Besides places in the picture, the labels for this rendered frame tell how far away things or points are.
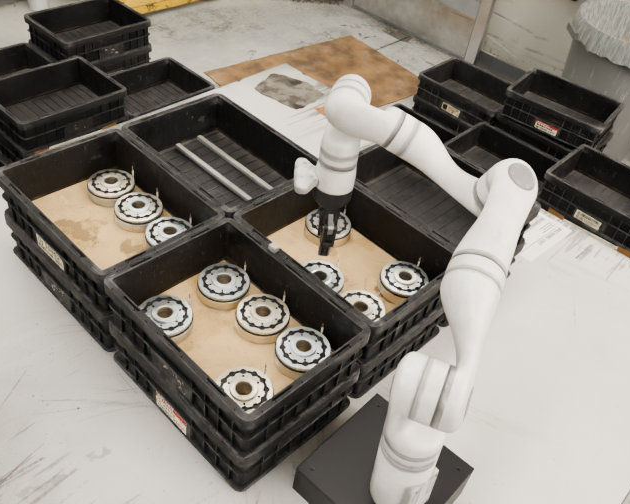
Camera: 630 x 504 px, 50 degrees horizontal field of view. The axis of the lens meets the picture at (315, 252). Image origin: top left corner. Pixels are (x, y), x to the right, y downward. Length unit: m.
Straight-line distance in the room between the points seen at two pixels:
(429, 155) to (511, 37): 3.19
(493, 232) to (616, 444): 0.61
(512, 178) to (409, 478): 0.51
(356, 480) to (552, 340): 0.65
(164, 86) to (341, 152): 1.83
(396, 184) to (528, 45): 2.65
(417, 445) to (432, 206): 0.80
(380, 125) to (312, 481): 0.61
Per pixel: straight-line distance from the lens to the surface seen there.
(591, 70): 3.51
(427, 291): 1.31
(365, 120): 1.14
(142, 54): 3.01
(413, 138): 1.16
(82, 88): 2.71
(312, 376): 1.12
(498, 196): 1.15
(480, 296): 1.03
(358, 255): 1.50
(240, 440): 1.14
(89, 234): 1.51
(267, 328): 1.27
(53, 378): 1.43
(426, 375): 0.94
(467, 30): 4.44
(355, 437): 1.26
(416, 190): 1.73
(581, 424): 1.53
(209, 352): 1.27
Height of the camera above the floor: 1.81
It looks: 42 degrees down
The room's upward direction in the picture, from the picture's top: 10 degrees clockwise
